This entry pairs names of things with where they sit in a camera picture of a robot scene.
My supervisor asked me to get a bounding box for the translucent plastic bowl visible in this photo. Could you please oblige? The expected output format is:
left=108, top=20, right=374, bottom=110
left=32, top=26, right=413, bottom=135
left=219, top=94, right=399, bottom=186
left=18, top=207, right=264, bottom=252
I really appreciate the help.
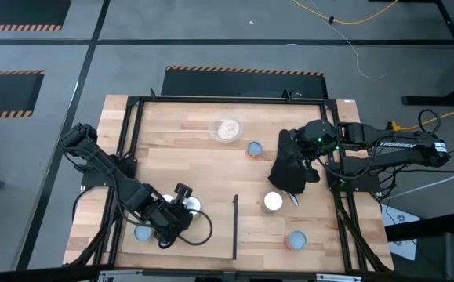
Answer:
left=209, top=117, right=245, bottom=143

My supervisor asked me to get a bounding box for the peaches label can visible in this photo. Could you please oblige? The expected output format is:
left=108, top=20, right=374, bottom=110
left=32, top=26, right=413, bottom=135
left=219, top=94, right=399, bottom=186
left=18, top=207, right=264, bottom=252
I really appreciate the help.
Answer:
left=283, top=230, right=308, bottom=251

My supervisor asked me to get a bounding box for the white paper sheet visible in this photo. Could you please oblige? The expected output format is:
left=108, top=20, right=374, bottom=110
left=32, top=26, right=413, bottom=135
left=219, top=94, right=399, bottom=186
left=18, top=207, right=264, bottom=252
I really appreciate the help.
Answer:
left=381, top=203, right=419, bottom=262

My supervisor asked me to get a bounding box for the thin white floor cable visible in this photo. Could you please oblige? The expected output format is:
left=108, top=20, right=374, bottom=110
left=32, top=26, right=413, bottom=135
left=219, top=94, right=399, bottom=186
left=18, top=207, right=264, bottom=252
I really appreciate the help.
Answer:
left=307, top=0, right=390, bottom=80

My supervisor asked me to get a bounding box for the orange label can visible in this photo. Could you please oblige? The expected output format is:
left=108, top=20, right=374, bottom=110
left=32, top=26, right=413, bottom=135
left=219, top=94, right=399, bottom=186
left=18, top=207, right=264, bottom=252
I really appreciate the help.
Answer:
left=133, top=224, right=155, bottom=243

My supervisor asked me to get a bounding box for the heap of oats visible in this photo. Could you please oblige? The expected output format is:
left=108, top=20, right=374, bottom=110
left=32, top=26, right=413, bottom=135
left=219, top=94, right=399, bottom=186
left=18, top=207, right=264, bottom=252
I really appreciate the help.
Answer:
left=216, top=119, right=241, bottom=141

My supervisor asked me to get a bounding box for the black oven mitt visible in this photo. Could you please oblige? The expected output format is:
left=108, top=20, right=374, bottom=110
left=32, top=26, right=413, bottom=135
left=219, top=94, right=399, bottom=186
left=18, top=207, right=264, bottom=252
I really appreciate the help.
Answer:
left=267, top=128, right=322, bottom=195

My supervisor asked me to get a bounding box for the black metal table frame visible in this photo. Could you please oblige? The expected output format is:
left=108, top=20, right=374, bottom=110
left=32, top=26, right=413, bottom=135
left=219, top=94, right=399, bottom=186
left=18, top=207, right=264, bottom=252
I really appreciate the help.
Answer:
left=93, top=89, right=394, bottom=273

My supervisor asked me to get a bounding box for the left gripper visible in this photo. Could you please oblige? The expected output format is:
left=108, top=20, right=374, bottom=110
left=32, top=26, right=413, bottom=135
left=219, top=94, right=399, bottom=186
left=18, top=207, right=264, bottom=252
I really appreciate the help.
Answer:
left=147, top=183, right=194, bottom=249

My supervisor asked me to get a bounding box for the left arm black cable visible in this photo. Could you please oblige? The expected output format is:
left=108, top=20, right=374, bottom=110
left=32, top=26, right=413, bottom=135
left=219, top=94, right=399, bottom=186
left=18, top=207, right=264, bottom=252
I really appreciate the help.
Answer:
left=158, top=210, right=214, bottom=249

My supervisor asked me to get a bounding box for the tall silver-lidded can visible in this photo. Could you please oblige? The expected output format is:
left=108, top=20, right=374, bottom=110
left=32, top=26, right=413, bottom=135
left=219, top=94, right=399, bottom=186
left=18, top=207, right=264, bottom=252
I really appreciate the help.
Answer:
left=260, top=190, right=284, bottom=215
left=182, top=195, right=203, bottom=220

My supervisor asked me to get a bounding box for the black shelf end frame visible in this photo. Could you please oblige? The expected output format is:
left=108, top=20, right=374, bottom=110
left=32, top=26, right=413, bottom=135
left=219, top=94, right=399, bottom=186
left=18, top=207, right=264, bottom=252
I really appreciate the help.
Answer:
left=231, top=193, right=239, bottom=261

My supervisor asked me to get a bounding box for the black rail with silver brackets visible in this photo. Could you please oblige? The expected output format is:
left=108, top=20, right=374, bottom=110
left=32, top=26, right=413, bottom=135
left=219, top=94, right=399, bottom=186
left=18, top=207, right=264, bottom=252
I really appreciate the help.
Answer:
left=0, top=264, right=454, bottom=282

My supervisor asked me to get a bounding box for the black metal stand base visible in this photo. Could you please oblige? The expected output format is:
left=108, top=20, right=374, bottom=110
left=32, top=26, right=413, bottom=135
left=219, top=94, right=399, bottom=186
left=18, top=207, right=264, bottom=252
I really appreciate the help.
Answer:
left=401, top=0, right=454, bottom=107

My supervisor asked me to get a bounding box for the black box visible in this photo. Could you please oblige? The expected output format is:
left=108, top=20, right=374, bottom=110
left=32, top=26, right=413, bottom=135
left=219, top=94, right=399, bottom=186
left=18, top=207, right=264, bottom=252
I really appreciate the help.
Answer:
left=385, top=212, right=454, bottom=282

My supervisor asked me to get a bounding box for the light grey cable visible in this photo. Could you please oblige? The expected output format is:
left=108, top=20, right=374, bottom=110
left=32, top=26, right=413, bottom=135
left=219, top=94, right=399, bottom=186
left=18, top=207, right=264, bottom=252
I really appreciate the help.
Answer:
left=390, top=163, right=454, bottom=201

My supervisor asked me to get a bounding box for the yellow floor cable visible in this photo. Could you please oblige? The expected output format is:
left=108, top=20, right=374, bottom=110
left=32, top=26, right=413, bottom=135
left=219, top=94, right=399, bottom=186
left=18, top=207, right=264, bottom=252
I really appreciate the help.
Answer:
left=291, top=0, right=401, bottom=26

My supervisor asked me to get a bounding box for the yellow extension cable with plug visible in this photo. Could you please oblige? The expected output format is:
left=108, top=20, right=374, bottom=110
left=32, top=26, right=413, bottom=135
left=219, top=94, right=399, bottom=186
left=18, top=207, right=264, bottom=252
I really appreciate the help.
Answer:
left=386, top=100, right=454, bottom=132

